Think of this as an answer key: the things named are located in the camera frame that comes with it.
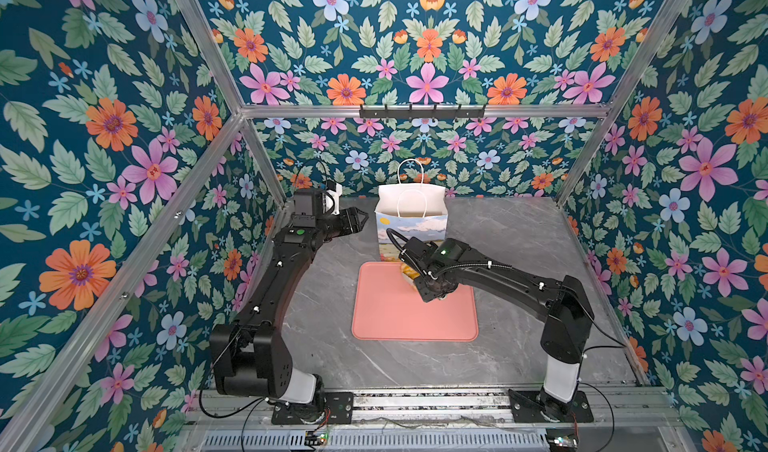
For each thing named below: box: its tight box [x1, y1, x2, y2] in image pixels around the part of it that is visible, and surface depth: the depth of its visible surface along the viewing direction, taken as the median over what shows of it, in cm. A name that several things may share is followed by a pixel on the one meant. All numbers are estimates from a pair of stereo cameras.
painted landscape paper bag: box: [375, 159, 449, 261], surface depth 88 cm
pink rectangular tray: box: [351, 262, 479, 342], surface depth 90 cm
